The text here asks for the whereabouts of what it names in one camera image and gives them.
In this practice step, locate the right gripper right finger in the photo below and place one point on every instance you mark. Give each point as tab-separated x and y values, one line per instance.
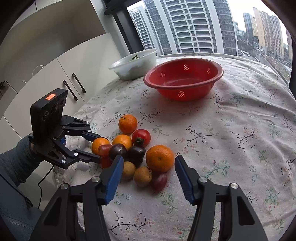
238	219

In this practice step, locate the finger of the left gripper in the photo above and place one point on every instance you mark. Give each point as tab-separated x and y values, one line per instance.
75	127
67	157

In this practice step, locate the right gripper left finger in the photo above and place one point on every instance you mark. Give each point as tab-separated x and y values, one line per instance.
75	212

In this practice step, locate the small red cherry tomato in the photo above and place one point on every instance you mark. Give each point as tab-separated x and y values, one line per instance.
103	150

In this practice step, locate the dark purple plum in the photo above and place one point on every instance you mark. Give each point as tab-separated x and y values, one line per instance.
117	150
135	155

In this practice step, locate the orange mandarin top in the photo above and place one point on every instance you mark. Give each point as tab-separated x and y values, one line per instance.
127	124

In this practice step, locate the brown longan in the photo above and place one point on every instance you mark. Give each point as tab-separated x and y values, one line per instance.
128	171
142	176

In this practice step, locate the red tomato with stem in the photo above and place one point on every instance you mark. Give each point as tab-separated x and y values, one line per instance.
141	138

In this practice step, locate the large orange mandarin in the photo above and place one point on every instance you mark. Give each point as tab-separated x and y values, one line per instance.
160	159

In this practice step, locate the left hand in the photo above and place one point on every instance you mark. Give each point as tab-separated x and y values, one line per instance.
32	148

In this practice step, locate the white cabinet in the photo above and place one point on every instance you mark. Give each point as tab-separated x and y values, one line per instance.
47	43

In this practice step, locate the floral white tablecloth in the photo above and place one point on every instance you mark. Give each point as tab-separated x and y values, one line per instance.
243	131

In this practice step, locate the white plastic bowl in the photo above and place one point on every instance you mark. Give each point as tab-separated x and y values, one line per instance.
126	69

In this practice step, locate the red plastic colander basket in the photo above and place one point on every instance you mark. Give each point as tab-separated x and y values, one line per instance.
184	79

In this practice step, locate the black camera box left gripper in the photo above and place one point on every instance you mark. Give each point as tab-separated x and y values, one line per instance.
46	114

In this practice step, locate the black cabinet handle right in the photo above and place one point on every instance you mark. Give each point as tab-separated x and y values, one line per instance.
79	83

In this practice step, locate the black cabinet handle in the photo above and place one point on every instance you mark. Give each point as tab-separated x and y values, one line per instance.
68	87
79	83

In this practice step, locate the black cabinet handle left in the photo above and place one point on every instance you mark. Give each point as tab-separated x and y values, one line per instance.
68	87

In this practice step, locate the black window frame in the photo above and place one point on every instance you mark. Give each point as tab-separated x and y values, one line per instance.
118	9

